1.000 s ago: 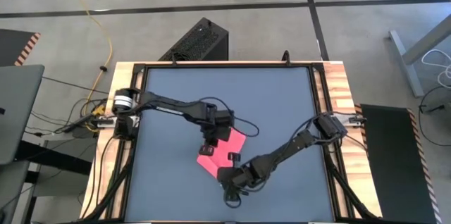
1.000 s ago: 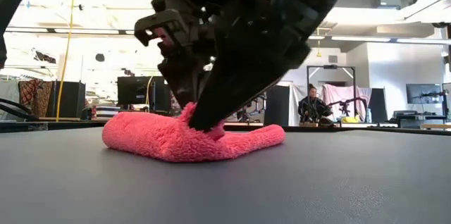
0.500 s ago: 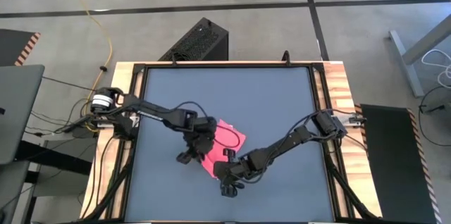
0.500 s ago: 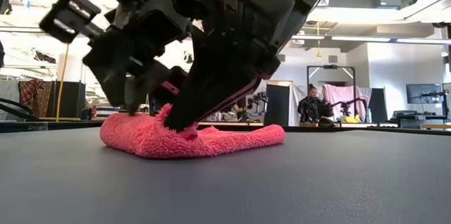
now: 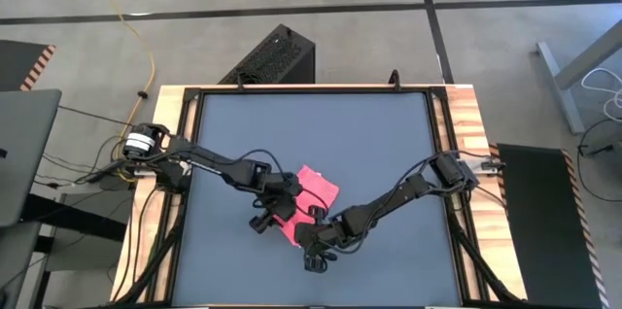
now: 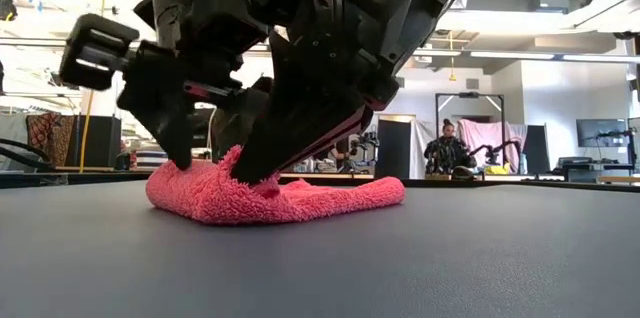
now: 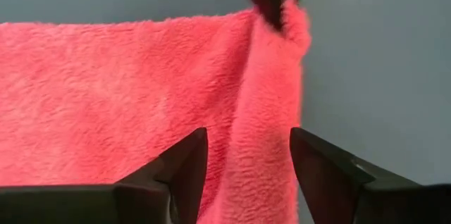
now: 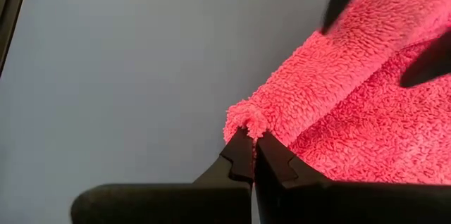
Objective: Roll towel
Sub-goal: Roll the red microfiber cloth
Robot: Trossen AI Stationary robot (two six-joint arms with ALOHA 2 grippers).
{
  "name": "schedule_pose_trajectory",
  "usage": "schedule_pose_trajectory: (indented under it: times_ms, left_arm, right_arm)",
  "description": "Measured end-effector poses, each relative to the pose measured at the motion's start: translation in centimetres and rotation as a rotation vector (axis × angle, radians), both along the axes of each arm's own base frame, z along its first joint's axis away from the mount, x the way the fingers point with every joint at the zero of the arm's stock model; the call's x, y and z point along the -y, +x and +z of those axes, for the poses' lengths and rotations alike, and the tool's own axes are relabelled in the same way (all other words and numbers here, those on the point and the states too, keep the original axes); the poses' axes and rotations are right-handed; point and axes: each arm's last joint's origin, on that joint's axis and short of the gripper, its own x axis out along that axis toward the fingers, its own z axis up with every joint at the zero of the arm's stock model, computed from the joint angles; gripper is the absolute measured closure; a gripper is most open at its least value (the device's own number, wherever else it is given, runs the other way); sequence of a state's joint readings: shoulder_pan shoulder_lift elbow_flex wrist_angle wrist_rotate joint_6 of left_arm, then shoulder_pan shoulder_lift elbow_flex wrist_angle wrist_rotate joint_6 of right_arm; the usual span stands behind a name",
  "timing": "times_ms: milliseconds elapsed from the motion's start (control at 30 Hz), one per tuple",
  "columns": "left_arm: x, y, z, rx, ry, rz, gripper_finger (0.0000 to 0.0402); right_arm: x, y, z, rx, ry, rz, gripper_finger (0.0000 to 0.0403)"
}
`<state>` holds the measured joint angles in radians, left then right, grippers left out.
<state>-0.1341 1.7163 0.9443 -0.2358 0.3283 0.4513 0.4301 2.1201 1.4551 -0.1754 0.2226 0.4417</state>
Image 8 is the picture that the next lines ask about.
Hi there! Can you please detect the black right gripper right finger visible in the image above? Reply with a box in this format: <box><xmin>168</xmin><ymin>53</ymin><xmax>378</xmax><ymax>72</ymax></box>
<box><xmin>254</xmin><ymin>131</ymin><xmax>451</xmax><ymax>224</ymax></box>

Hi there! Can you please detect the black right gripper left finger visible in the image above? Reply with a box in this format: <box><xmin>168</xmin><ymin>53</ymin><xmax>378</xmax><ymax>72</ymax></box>
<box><xmin>70</xmin><ymin>127</ymin><xmax>255</xmax><ymax>224</ymax></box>

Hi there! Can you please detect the pink terry towel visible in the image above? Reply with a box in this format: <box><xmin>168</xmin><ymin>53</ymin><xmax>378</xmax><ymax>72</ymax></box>
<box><xmin>223</xmin><ymin>0</ymin><xmax>451</xmax><ymax>186</ymax></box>

